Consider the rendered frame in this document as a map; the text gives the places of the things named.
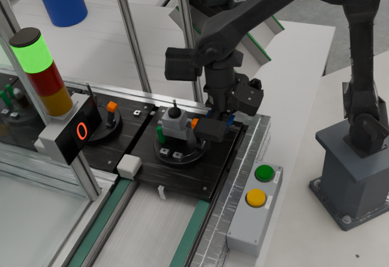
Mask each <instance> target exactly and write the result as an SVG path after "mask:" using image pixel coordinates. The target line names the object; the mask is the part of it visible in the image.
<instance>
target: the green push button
mask: <svg viewBox="0 0 389 267"><path fill-rule="evenodd" d="M273 175H274V171H273V168H272V167H270V166H269V165H265V164H264V165H261V166H259V167H258V168H257V169H256V176H257V177H258V178H259V179H260V180H262V181H268V180H270V179H272V178H273Z"/></svg>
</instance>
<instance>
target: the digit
mask: <svg viewBox="0 0 389 267"><path fill-rule="evenodd" d="M69 130H70V132H71V134H72V136H73V138H74V140H75V142H76V144H77V146H78V148H79V149H80V148H81V147H82V145H83V144H84V143H85V142H86V140H87V139H88V137H89V136H90V135H91V133H92V132H93V131H92V129H91V127H90V125H89V123H88V121H87V118H86V116H85V113H84V112H83V111H82V113H81V114H80V115H79V116H78V117H77V119H76V120H75V121H74V123H73V124H72V125H71V127H70V128H69Z"/></svg>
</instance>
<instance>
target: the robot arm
mask: <svg viewBox="0 0 389 267"><path fill-rule="evenodd" d="M293 1H294V0H246V1H244V2H243V3H242V4H240V5H239V6H238V7H236V8H234V9H232V10H226V11H222V12H220V13H218V14H216V15H214V16H212V17H210V18H209V19H207V21H206V22H205V23H204V26H203V29H202V32H201V35H200V38H199V39H198V40H197V42H196V45H195V47H194V49H183V48H175V47H168V48H167V50H166V53H165V55H166V62H165V72H164V74H165V77H166V79H167V80H168V81H191V82H195V81H197V77H198V76H201V75H202V73H203V66H204V72H205V81H206V84H205V85H204V87H203V92H205V93H207V94H208V99H207V101H206V102H205V107H209V108H211V110H208V112H207V114H206V116H205V118H204V117H200V118H199V120H198V121H197V123H196V125H195V127H194V129H193V133H194V136H195V137H198V138H203V139H206V140H211V141H216V142H222V141H223V139H224V137H225V135H226V133H227V132H228V130H229V126H230V125H231V124H232V122H233V120H234V117H235V115H232V114H234V113H235V112H237V111H240V112H243V113H245V114H247V115H248V116H255V115H256V113H257V111H258V109H259V107H260V105H261V102H262V100H263V96H264V92H263V91H264V90H263V89H261V88H262V84H261V80H259V79H256V78H254V79H252V80H251V81H249V77H247V76H246V74H239V73H235V72H234V67H241V66H242V62H243V57H244V54H243V53H242V52H240V51H238V50H236V49H235V48H236V46H237V45H238V44H239V43H240V41H241V40H242V38H243V37H244V36H245V35H246V34H247V33H248V32H249V31H251V30H252V29H253V28H255V27H256V26H258V25H259V24H260V23H262V22H264V21H265V20H267V19H268V18H269V17H271V16H272V15H274V14H275V13H277V12H278V11H279V10H281V9H282V8H284V7H286V6H287V5H289V4H290V3H291V2H293ZM321 1H324V2H326V3H329V4H332V5H342V6H343V10H344V14H345V16H346V18H347V21H348V23H349V27H348V28H349V32H350V48H349V49H350V54H351V57H350V59H351V80H350V82H342V88H343V111H344V119H347V118H348V122H349V124H350V129H349V133H350V134H348V135H345V136H343V139H344V140H345V142H346V143H347V144H348V145H349V146H350V147H351V148H352V149H353V150H354V152H355V153H356V154H357V155H358V156H359V157H360V158H362V159H364V158H366V157H368V156H370V155H373V154H375V153H377V152H380V151H382V150H384V149H386V148H387V147H388V145H387V144H386V143H385V142H384V139H385V138H386V137H387V136H388V135H389V123H388V115H387V107H386V102H385V101H384V100H383V99H382V98H381V97H380V96H378V93H377V89H376V84H375V81H374V78H373V57H374V56H375V55H374V54H373V25H374V23H373V22H374V19H375V16H376V14H377V11H378V9H379V4H380V0H321Z"/></svg>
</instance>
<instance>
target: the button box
mask: <svg viewBox="0 0 389 267"><path fill-rule="evenodd" d="M264 164H265V165H269V166H270V167H272V168H273V171H274V175H273V178H272V179H270V180H268V181H262V180H260V179H259V178H258V177H257V176H256V169H257V168H258V167H259V166H261V165H264ZM282 174H283V167H282V166H278V165H274V164H270V163H265V162H260V161H257V160H255V161H254V163H253V165H252V169H251V171H250V174H249V176H248V179H247V182H246V184H245V187H244V189H243V192H242V194H241V197H240V200H239V202H238V205H237V208H236V210H235V213H234V216H233V218H232V221H231V223H230V226H229V229H228V231H227V234H226V239H227V247H228V248H229V249H231V250H235V251H238V252H241V253H244V254H248V255H251V256H253V257H259V254H260V250H261V248H262V244H263V241H264V238H265V235H266V232H267V228H268V226H269V222H270V219H271V215H272V213H273V210H274V206H275V203H276V200H277V197H278V193H279V191H280V188H281V184H282ZM252 189H260V190H262V191H263V192H264V193H265V202H264V203H263V204H262V205H260V206H252V205H251V204H249V203H248V201H247V193H248V192H249V191H250V190H252Z"/></svg>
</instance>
